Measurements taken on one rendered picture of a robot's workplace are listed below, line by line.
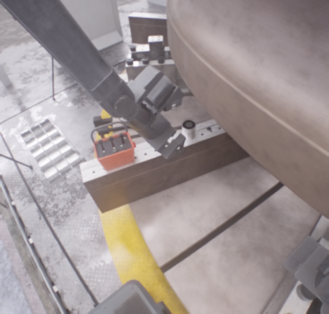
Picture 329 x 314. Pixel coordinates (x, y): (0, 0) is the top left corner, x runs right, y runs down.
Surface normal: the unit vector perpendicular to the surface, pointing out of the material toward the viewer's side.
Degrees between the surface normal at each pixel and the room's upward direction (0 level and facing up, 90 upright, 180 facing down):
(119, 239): 0
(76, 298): 0
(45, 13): 89
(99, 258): 0
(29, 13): 91
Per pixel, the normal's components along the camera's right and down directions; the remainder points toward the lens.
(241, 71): -0.60, -0.29
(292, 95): -0.69, -0.09
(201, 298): -0.06, -0.65
